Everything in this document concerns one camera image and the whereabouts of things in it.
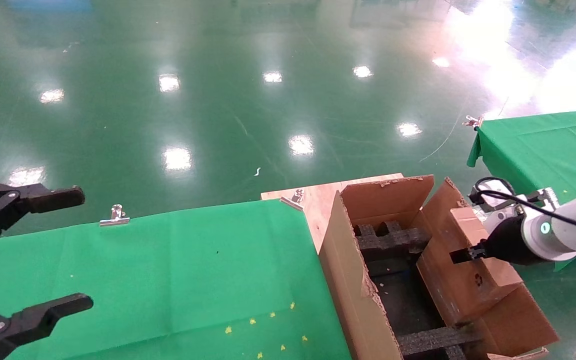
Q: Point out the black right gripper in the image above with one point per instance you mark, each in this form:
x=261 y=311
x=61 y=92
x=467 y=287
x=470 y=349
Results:
x=510 y=242

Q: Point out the small cardboard box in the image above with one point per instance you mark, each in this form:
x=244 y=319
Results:
x=468 y=290

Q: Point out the large open brown carton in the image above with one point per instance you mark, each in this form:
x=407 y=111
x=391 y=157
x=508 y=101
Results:
x=353 y=280

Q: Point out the silver metal binder clip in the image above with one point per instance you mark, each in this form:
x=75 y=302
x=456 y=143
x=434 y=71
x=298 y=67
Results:
x=115 y=217
x=473 y=121
x=294 y=199

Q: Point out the green table cloth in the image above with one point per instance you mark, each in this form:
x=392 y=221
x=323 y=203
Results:
x=543 y=145
x=168 y=270

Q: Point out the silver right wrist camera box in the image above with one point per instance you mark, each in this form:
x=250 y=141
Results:
x=494 y=201

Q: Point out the silver camera mount bracket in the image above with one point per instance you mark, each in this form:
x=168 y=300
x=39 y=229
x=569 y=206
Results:
x=548 y=196

